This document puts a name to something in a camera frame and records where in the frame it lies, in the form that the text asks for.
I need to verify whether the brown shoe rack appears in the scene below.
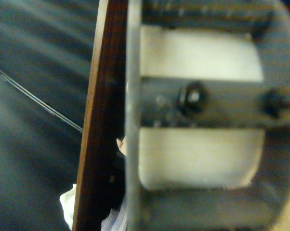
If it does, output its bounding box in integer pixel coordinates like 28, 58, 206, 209
71, 0, 129, 231

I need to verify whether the white shoe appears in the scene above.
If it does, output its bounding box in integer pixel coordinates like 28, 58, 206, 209
59, 184, 78, 229

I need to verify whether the pale lilac shoe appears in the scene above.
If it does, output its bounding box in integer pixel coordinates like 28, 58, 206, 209
100, 201, 129, 231

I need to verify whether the curtain stand pole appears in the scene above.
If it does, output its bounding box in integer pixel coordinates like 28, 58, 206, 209
0, 64, 85, 133

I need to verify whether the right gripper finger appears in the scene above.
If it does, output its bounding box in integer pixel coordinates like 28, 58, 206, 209
125, 0, 290, 231

